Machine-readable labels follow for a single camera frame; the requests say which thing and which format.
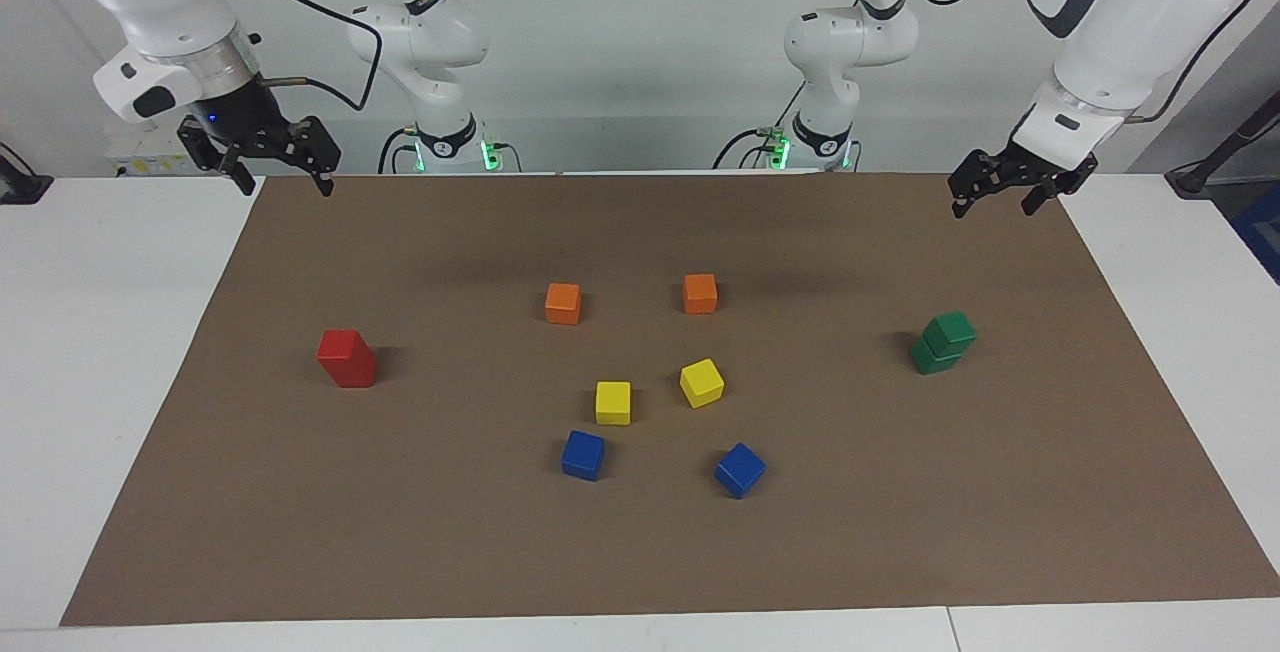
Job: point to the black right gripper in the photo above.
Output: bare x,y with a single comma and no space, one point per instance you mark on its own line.
250,127

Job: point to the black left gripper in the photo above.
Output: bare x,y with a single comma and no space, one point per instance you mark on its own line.
1030,170

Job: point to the green wooden cube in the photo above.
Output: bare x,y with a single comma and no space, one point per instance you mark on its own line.
948,330
935,364

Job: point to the red wooden cube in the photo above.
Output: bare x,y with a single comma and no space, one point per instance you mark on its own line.
355,379
340,347

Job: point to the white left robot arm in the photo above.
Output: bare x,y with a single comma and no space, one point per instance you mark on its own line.
1130,22

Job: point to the black angled stand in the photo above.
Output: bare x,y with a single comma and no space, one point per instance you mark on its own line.
1195,177

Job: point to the green lit connector box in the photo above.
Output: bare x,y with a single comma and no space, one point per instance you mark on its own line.
778,150

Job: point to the black table clamp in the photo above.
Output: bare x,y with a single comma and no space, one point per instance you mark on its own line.
20,187

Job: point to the blue crate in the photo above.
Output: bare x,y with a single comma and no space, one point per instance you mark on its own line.
1262,227

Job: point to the orange wooden cube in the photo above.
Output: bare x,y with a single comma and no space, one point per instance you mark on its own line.
700,295
563,305

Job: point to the brown paper table mat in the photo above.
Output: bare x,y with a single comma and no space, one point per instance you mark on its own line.
900,532

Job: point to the yellow wooden cube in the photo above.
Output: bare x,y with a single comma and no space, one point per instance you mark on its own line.
613,404
701,384

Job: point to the blue wooden cube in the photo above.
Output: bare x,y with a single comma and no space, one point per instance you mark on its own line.
740,470
583,455

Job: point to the white wall power box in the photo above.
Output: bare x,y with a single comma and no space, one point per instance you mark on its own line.
150,157

